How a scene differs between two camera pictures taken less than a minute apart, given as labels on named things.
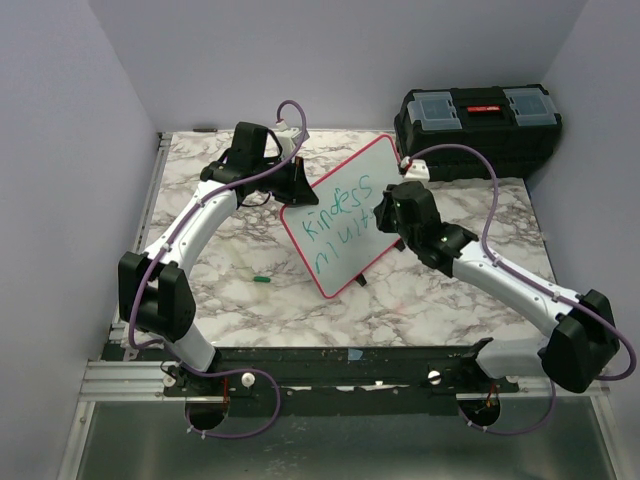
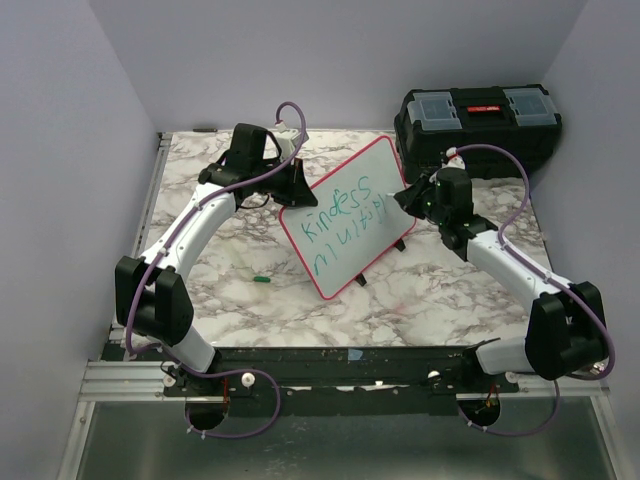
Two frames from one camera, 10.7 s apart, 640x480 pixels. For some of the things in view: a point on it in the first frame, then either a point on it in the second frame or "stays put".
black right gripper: [382, 210] → [409, 198]
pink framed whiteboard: [340, 237] stays put
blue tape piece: [354, 354] stays put
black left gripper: [297, 191] stays put
